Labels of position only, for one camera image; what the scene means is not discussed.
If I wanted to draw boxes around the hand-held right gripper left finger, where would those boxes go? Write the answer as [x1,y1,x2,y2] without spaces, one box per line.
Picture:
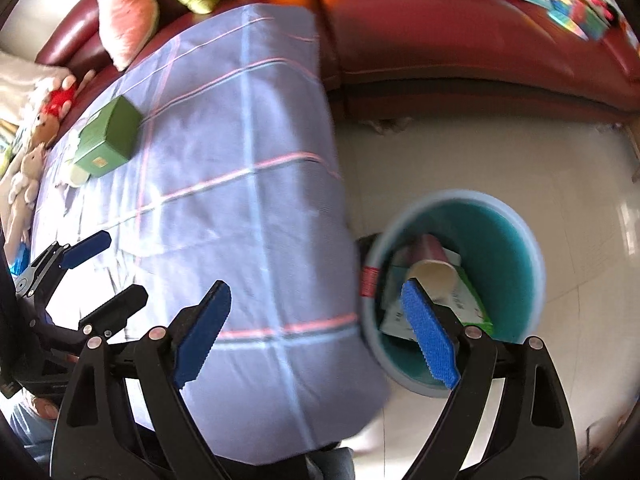
[50,280,236,480]

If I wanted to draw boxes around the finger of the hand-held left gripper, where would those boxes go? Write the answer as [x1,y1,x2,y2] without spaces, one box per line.
[14,230,113,311]
[77,284,149,341]

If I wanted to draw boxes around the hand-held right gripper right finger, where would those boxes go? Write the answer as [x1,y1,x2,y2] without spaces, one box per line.
[400,280,581,480]

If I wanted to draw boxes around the white paper box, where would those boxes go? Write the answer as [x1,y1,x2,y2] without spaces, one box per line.
[379,247,426,341]

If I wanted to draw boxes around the green white carton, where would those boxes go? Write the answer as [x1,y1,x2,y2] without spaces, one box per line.
[440,265,496,338]

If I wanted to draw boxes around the pink paper cup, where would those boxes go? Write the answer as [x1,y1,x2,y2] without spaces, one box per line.
[404,234,458,306]

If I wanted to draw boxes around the blue plastic bin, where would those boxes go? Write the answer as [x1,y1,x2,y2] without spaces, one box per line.
[359,189,547,400]

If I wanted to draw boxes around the person's left hand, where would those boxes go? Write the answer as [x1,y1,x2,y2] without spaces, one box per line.
[20,392,63,423]

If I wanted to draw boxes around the person's jeans leg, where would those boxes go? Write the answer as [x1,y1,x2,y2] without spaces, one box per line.
[7,400,56,461]
[310,447,356,480]

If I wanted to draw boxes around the beige bunny plush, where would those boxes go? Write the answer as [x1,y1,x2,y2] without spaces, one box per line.
[5,145,48,241]

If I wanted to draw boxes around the green cardboard box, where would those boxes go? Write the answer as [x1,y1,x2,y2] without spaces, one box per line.
[72,96,145,178]

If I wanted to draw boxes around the doll in red dress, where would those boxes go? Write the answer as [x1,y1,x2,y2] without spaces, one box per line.
[30,75,78,146]

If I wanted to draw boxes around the purple checked tablecloth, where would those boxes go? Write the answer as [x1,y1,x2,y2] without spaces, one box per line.
[30,4,393,463]

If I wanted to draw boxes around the white blanket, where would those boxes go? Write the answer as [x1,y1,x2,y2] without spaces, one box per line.
[0,50,68,126]

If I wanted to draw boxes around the pink watermelon plush pillow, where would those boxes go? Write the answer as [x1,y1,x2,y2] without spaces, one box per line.
[95,0,161,72]

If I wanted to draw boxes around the red leather sofa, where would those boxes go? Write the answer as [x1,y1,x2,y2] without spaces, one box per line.
[35,0,640,126]

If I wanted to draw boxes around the colourful picture book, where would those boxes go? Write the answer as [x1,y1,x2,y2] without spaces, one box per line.
[540,0,621,41]

